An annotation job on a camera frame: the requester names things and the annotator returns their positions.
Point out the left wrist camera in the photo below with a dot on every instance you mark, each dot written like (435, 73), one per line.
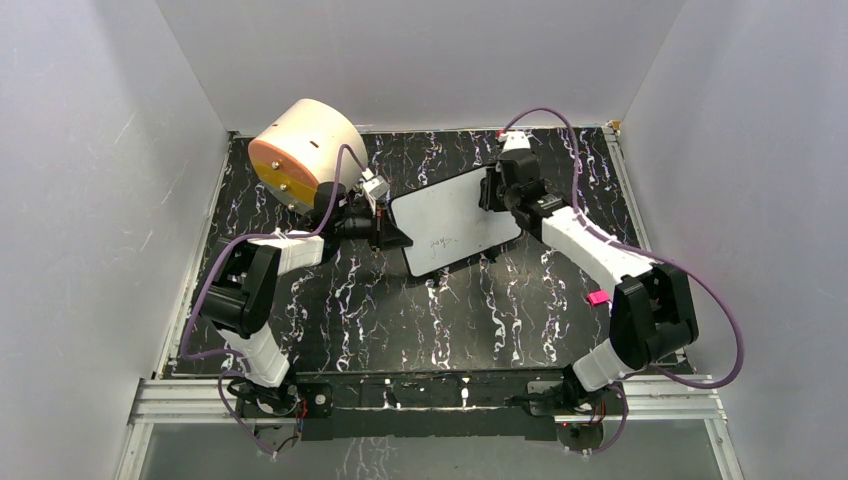
(375, 187)

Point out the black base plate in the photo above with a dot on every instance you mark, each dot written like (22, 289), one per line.
(476, 403)

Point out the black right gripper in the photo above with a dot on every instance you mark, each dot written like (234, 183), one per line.
(491, 191)

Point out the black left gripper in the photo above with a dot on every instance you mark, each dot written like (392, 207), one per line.
(390, 237)

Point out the small white whiteboard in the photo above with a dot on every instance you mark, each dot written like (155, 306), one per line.
(446, 223)

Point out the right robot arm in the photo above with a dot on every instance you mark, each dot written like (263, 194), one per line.
(652, 312)

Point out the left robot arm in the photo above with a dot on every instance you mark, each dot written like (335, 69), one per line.
(238, 292)

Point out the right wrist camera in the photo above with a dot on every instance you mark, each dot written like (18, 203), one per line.
(513, 140)

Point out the aluminium frame rail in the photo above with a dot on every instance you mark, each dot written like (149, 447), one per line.
(202, 401)

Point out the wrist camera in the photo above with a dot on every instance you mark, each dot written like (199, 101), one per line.
(513, 140)
(375, 187)

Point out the cream round drawer box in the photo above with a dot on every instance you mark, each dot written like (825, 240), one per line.
(298, 151)

